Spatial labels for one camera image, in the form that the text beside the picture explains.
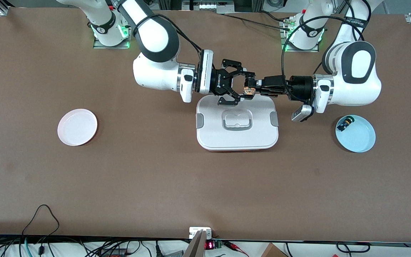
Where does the white lidded storage box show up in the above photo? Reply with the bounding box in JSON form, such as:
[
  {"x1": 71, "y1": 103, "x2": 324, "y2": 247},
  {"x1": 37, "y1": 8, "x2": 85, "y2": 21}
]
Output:
[{"x1": 196, "y1": 95, "x2": 279, "y2": 152}]

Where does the brown cardboard box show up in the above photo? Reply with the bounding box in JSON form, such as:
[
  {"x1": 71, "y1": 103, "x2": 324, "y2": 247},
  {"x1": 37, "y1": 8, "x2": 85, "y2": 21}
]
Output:
[{"x1": 261, "y1": 243, "x2": 289, "y2": 257}]

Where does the white power strip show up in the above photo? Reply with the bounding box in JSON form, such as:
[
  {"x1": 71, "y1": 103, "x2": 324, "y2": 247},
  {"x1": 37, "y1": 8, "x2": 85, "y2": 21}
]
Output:
[{"x1": 182, "y1": 0, "x2": 235, "y2": 15}]

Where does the light blue round plate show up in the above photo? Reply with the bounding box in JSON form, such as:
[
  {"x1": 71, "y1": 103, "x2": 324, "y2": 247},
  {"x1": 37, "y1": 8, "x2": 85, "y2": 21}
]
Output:
[{"x1": 335, "y1": 115, "x2": 376, "y2": 153}]

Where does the red clip lead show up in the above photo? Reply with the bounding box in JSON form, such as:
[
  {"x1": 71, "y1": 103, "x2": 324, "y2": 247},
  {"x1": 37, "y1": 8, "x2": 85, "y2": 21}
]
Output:
[{"x1": 223, "y1": 241, "x2": 250, "y2": 257}]

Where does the pink round plate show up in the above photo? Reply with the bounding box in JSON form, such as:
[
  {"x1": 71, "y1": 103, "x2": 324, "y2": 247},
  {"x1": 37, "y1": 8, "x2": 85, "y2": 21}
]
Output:
[{"x1": 57, "y1": 109, "x2": 98, "y2": 147}]

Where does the black power adapter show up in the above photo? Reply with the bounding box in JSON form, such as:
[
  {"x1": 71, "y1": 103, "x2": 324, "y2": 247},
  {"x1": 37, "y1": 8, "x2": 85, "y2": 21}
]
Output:
[{"x1": 100, "y1": 248, "x2": 129, "y2": 257}]

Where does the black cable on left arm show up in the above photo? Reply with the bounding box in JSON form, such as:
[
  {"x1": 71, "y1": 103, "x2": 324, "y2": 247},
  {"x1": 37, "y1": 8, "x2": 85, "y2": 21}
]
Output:
[{"x1": 280, "y1": 0, "x2": 372, "y2": 107}]

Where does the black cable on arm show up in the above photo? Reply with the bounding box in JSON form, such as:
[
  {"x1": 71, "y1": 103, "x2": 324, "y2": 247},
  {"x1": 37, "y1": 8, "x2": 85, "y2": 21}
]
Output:
[
  {"x1": 280, "y1": 0, "x2": 372, "y2": 107},
  {"x1": 134, "y1": 14, "x2": 203, "y2": 54}
]

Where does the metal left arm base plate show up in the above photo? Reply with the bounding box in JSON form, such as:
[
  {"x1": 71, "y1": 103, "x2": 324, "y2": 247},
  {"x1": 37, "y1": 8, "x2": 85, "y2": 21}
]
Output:
[{"x1": 280, "y1": 18, "x2": 320, "y2": 53}]

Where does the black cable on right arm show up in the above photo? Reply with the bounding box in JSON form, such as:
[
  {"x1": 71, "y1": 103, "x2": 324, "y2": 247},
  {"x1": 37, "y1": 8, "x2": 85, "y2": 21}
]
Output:
[{"x1": 134, "y1": 14, "x2": 203, "y2": 54}]

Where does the black cable to arm base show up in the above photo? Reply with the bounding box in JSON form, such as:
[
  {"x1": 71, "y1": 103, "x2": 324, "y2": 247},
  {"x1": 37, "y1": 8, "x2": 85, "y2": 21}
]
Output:
[{"x1": 223, "y1": 13, "x2": 291, "y2": 31}]

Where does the green-capped black switch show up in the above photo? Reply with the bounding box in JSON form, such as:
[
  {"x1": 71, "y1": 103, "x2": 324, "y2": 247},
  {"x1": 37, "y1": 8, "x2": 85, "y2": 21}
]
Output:
[{"x1": 337, "y1": 116, "x2": 355, "y2": 132}]

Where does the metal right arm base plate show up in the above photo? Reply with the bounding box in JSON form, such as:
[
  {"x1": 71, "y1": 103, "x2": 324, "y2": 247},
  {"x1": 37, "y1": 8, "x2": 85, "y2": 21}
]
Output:
[{"x1": 92, "y1": 14, "x2": 135, "y2": 50}]

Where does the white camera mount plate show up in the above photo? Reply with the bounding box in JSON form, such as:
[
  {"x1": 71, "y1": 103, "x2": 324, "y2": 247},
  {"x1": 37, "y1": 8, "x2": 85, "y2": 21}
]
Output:
[{"x1": 189, "y1": 227, "x2": 212, "y2": 240}]

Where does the aluminium camera mast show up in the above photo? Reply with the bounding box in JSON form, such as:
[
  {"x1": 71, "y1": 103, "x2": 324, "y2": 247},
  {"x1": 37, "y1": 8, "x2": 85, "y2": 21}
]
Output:
[{"x1": 183, "y1": 230, "x2": 207, "y2": 257}]

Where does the flat black cable loop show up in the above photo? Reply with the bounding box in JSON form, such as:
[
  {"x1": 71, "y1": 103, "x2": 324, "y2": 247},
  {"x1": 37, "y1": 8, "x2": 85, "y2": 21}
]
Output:
[{"x1": 336, "y1": 242, "x2": 371, "y2": 255}]

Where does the thin black looped cable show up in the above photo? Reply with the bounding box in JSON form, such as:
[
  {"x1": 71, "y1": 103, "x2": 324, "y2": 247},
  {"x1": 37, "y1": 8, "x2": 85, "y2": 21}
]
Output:
[{"x1": 22, "y1": 204, "x2": 60, "y2": 239}]

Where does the aluminium frame profile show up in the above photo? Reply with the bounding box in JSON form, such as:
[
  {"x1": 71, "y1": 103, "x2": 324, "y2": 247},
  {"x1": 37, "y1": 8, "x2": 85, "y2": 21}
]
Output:
[{"x1": 0, "y1": 0, "x2": 14, "y2": 16}]

